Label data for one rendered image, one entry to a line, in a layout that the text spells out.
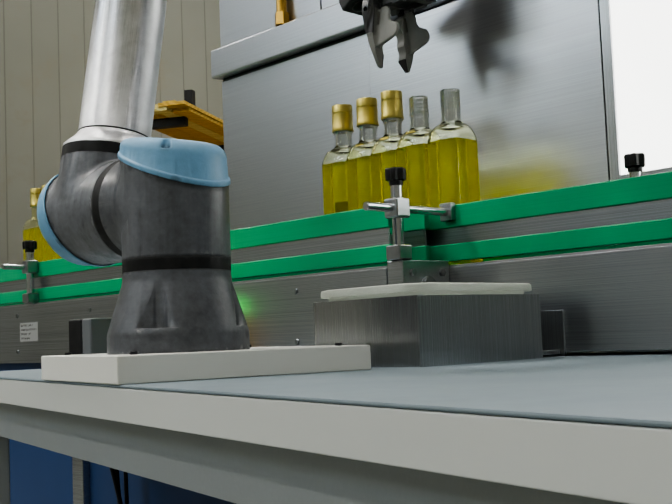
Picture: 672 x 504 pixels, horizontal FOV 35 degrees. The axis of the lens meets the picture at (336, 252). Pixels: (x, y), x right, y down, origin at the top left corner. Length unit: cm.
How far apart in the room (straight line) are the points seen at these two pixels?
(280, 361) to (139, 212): 21
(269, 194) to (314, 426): 146
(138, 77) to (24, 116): 771
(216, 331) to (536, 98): 74
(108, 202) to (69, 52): 806
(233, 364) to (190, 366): 5
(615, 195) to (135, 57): 60
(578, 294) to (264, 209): 92
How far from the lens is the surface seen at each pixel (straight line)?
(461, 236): 149
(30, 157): 891
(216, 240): 111
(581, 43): 160
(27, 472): 235
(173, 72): 946
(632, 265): 130
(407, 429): 57
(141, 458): 110
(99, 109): 126
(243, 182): 217
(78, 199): 120
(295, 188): 204
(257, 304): 163
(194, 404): 84
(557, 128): 160
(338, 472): 73
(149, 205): 110
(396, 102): 164
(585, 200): 136
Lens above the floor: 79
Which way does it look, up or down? 4 degrees up
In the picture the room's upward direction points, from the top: 2 degrees counter-clockwise
